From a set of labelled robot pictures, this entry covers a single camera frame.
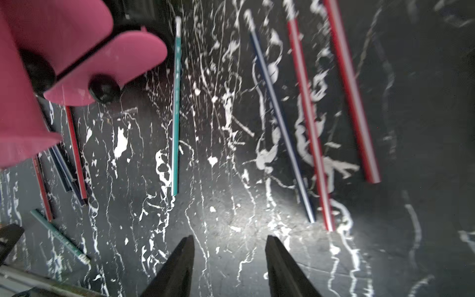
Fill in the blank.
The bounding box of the dark blue pencil left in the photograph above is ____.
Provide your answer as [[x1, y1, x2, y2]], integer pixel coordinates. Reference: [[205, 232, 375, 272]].
[[49, 145, 86, 206]]

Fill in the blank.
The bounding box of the dark blue pencil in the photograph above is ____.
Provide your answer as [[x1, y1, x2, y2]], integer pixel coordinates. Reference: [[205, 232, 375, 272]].
[[49, 145, 86, 206], [243, 9, 316, 223]]

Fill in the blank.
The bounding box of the red pencil far left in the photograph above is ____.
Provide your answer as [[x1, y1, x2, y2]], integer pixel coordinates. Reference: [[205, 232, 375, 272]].
[[32, 156, 53, 222]]

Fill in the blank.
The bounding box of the pink top drawer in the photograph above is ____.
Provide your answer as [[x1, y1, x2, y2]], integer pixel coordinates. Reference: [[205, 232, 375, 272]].
[[1, 1, 113, 170]]

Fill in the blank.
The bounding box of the red pencil near drawer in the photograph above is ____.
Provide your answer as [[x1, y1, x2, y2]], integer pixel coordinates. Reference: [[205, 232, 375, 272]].
[[65, 106, 88, 205]]

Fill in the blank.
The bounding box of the green pencil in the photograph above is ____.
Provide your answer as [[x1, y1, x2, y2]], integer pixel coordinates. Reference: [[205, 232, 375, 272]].
[[171, 16, 182, 196], [30, 209, 90, 265]]

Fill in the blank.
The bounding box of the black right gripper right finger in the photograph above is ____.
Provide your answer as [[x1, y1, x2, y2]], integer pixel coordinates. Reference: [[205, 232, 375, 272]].
[[265, 235, 322, 297]]

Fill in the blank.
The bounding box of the pink drawer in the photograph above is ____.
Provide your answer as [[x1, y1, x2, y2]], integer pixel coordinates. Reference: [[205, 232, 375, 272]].
[[1, 1, 113, 170], [44, 30, 168, 106]]

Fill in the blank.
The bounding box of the dark blue pencil right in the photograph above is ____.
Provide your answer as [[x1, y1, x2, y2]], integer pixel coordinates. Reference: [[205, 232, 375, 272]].
[[243, 9, 316, 223]]

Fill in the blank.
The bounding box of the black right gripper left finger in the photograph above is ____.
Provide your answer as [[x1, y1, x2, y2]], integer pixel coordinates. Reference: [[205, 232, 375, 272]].
[[141, 235, 195, 297]]

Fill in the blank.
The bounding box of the red pencil right group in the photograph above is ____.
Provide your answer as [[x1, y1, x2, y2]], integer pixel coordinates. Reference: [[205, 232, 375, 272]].
[[283, 1, 335, 232]]

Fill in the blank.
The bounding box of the pink middle drawer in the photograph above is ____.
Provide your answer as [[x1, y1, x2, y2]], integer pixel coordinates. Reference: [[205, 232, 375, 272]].
[[44, 30, 168, 106]]

